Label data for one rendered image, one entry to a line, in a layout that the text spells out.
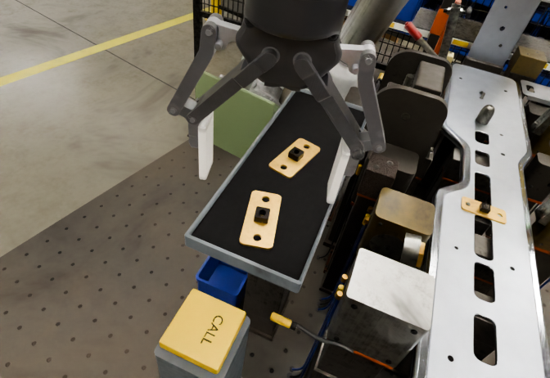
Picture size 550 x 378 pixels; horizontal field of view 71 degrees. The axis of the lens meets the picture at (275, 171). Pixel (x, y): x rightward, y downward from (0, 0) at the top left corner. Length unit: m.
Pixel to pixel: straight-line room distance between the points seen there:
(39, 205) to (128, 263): 1.23
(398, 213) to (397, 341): 0.20
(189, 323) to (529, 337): 0.51
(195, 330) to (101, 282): 0.61
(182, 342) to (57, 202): 1.81
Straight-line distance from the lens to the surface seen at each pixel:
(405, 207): 0.65
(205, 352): 0.38
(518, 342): 0.70
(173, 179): 1.15
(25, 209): 2.18
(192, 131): 0.38
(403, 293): 0.51
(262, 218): 0.45
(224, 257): 0.43
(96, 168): 2.28
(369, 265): 0.52
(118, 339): 0.91
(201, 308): 0.40
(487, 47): 1.46
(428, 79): 0.78
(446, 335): 0.65
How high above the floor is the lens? 1.51
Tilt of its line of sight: 43 degrees down
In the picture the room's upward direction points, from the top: 9 degrees clockwise
